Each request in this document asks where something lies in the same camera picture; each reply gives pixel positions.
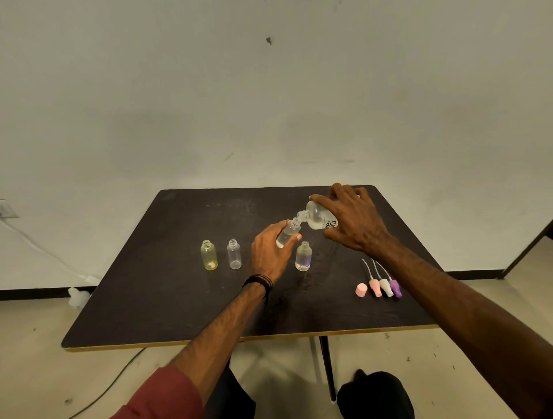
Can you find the person's right hand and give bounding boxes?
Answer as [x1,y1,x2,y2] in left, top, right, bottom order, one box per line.
[309,182,393,258]

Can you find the person's left hand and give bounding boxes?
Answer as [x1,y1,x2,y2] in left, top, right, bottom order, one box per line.
[250,220,303,284]

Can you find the small clear bottle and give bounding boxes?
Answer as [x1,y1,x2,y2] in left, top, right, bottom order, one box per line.
[227,239,243,271]
[276,218,302,249]

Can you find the small purple tinted bottle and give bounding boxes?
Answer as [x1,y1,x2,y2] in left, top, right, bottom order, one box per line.
[295,241,313,272]

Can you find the large clear bottle blue label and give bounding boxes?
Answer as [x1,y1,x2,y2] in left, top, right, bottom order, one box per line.
[297,200,339,230]

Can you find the small yellow bottle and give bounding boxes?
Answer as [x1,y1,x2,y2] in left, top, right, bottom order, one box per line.
[200,239,219,272]

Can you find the pink spray cap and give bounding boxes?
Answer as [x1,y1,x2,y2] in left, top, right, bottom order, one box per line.
[362,258,383,298]

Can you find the white spray cap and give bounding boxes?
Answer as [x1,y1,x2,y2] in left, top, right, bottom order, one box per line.
[371,258,395,298]

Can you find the purple spray cap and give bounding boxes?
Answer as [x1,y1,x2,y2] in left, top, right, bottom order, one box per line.
[376,261,403,299]

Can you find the person's right forearm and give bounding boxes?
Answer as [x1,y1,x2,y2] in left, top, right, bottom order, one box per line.
[373,237,553,419]

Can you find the person's left forearm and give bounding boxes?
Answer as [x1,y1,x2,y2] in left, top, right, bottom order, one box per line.
[168,283,267,405]

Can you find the person's left red sleeve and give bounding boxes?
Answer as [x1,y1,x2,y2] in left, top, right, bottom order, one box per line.
[110,367,206,419]

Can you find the person's black trousers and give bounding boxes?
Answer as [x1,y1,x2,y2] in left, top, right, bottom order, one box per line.
[205,369,415,419]

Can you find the white plastic object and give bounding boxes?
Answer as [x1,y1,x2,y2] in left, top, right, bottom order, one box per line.
[67,287,92,310]

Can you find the black wristband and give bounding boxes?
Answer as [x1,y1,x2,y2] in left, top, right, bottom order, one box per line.
[243,274,274,299]

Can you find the black table leg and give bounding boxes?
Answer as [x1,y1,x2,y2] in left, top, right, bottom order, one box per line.
[319,336,338,402]

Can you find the white cable with adapter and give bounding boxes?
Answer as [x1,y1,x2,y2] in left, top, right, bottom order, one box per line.
[0,218,101,285]

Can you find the black floor cable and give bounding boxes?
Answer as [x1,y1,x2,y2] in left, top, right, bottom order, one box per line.
[67,347,147,419]

